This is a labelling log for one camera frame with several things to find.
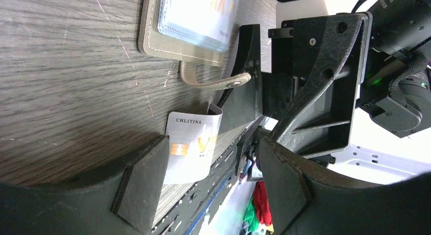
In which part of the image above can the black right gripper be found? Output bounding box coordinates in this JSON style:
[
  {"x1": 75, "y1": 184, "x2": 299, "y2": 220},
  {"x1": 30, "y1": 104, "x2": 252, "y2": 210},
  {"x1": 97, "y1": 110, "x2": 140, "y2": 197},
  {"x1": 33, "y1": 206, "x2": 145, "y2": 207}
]
[{"x1": 217, "y1": 12, "x2": 373, "y2": 159}]

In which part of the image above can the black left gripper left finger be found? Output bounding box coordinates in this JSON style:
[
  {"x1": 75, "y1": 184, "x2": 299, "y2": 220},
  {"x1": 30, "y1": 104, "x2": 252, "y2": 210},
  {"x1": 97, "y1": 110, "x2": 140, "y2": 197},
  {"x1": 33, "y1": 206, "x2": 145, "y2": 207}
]
[{"x1": 1, "y1": 135, "x2": 170, "y2": 234}]

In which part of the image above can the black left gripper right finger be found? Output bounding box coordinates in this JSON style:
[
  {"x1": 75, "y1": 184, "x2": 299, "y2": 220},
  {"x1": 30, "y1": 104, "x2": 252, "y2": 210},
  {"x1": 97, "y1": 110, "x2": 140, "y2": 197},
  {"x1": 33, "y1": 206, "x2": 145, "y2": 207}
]
[{"x1": 258, "y1": 137, "x2": 430, "y2": 234}]

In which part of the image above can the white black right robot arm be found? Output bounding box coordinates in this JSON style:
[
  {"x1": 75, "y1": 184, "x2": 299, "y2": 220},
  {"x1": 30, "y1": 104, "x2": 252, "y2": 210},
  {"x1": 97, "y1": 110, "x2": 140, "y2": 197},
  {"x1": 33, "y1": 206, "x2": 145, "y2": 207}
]
[{"x1": 218, "y1": 0, "x2": 430, "y2": 185}]

